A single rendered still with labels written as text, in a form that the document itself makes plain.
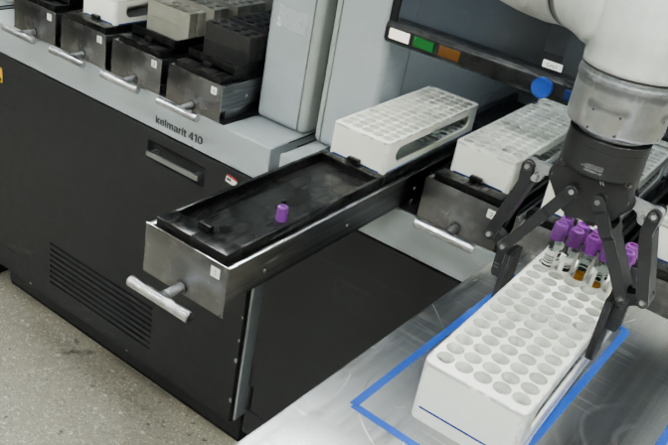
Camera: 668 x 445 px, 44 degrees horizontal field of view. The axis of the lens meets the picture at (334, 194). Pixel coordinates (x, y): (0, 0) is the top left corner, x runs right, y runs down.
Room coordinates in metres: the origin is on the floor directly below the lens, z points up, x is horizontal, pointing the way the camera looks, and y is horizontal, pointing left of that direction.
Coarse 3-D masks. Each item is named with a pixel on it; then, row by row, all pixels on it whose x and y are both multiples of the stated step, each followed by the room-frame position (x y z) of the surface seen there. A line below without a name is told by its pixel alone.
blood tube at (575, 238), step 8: (576, 232) 0.78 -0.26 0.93; (568, 240) 0.78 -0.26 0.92; (576, 240) 0.78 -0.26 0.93; (568, 248) 0.78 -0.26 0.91; (576, 248) 0.78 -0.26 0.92; (568, 256) 0.78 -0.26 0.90; (560, 264) 0.79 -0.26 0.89; (568, 264) 0.78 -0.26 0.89; (560, 272) 0.78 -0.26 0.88; (568, 272) 0.78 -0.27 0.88
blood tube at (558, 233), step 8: (560, 224) 0.79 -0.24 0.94; (568, 224) 0.79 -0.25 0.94; (552, 232) 0.79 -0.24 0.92; (560, 232) 0.79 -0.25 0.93; (552, 240) 0.79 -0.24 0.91; (560, 240) 0.79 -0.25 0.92; (552, 248) 0.79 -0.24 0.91; (544, 256) 0.80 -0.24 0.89; (552, 256) 0.79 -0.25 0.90; (544, 264) 0.79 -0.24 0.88; (552, 264) 0.79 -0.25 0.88
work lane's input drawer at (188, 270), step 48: (240, 192) 0.98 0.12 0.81; (288, 192) 1.01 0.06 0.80; (336, 192) 1.04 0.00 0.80; (384, 192) 1.07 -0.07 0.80; (192, 240) 0.82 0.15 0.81; (240, 240) 0.86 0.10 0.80; (288, 240) 0.88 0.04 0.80; (336, 240) 0.98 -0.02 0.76; (144, 288) 0.79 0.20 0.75; (192, 288) 0.81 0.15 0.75; (240, 288) 0.81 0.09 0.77
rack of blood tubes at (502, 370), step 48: (528, 288) 0.74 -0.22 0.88; (576, 288) 0.76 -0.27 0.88; (480, 336) 0.64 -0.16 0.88; (528, 336) 0.66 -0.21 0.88; (576, 336) 0.67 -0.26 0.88; (432, 384) 0.58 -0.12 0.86; (480, 384) 0.56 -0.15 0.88; (528, 384) 0.58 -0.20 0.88; (480, 432) 0.55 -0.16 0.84; (528, 432) 0.56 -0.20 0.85
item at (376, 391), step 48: (480, 288) 0.82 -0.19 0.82; (432, 336) 0.71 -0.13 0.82; (624, 336) 0.78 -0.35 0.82; (336, 384) 0.60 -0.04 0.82; (384, 384) 0.62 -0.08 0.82; (576, 384) 0.67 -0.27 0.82; (624, 384) 0.69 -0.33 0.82; (288, 432) 0.53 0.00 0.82; (336, 432) 0.54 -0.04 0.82; (384, 432) 0.55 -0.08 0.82; (432, 432) 0.56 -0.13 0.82; (576, 432) 0.60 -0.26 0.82; (624, 432) 0.61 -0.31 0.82
